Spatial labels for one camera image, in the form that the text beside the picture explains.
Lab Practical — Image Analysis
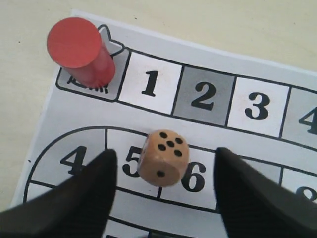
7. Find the printed paper game board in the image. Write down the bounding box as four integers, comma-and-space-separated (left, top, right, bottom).
12, 10, 317, 238

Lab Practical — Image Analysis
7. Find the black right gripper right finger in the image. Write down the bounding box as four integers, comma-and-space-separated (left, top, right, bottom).
214, 147, 317, 238

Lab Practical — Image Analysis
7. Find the wooden die with black pips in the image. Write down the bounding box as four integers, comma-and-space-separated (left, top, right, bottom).
137, 129, 190, 187

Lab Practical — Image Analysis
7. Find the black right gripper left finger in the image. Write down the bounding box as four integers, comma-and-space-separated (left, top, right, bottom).
0, 149, 117, 238

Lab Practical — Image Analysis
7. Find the red cylinder game piece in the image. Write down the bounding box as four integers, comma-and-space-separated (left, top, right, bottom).
47, 17, 115, 88

